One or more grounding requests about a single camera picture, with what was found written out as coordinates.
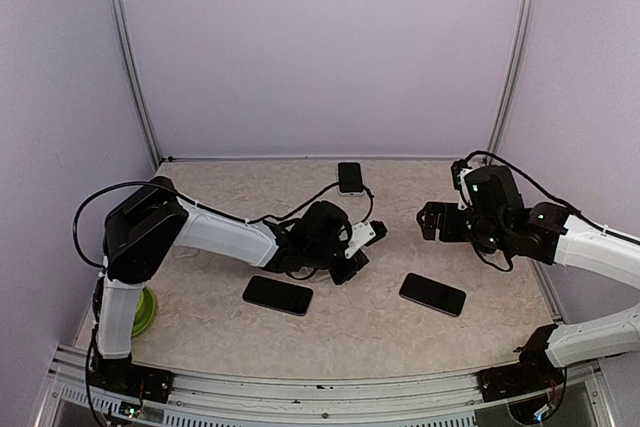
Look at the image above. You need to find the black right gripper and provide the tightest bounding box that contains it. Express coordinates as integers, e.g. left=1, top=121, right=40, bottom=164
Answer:
left=418, top=200, right=510, bottom=251

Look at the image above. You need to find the black phone table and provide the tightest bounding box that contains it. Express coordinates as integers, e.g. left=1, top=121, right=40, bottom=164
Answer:
left=242, top=276, right=314, bottom=316

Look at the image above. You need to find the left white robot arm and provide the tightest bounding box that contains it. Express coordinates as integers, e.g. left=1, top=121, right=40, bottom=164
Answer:
left=96, top=176, right=377, bottom=392

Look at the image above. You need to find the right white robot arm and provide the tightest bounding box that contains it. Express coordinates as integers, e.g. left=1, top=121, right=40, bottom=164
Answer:
left=416, top=160, right=639, bottom=391

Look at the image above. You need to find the dark red phone right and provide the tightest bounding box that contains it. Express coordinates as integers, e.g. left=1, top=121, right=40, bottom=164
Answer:
left=399, top=273, right=466, bottom=317

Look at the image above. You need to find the green plastic bowl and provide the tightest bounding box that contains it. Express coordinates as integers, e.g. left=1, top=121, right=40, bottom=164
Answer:
left=131, top=287, right=157, bottom=338

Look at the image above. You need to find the aluminium front rail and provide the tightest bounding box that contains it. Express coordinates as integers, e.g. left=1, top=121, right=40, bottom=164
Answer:
left=30, top=346, right=616, bottom=426

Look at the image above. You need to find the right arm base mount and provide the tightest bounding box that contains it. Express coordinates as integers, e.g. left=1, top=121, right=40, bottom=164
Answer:
left=476, top=346, right=566, bottom=402

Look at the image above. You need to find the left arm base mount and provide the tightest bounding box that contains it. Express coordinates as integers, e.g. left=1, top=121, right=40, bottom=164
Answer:
left=88, top=353, right=175, bottom=404

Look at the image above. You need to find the right aluminium frame post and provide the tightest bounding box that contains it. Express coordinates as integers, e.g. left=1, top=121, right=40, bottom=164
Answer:
left=487, top=0, right=535, bottom=154

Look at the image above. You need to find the aluminium frame post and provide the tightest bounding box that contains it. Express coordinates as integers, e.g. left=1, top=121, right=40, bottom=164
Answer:
left=109, top=0, right=163, bottom=168
left=487, top=0, right=535, bottom=154

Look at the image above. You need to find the left aluminium frame post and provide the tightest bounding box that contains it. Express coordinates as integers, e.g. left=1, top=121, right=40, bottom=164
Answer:
left=109, top=0, right=163, bottom=168

